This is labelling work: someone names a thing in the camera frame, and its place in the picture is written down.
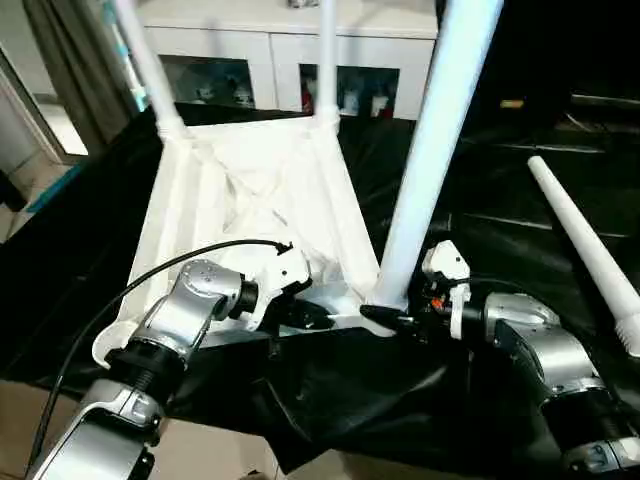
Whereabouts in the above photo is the grey curtain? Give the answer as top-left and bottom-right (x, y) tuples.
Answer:
(24, 0), (136, 151)

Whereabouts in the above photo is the teal white plastic package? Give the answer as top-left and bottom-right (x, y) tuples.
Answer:
(102, 0), (151, 109)

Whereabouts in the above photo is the white glass-door cabinet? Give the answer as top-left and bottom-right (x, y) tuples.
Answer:
(139, 0), (441, 121)

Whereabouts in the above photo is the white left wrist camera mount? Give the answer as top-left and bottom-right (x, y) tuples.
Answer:
(247, 242), (314, 334)

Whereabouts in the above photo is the black table mat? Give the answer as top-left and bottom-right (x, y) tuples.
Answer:
(0, 102), (640, 476)

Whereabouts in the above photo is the teal floor mat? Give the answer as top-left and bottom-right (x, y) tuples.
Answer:
(27, 164), (84, 214)

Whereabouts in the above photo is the white plastic table leg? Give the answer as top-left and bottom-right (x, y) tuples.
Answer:
(314, 0), (344, 129)
(527, 154), (640, 359)
(372, 0), (506, 314)
(113, 0), (187, 144)

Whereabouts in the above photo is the white plastic table top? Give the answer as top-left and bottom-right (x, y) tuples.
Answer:
(92, 117), (409, 371)

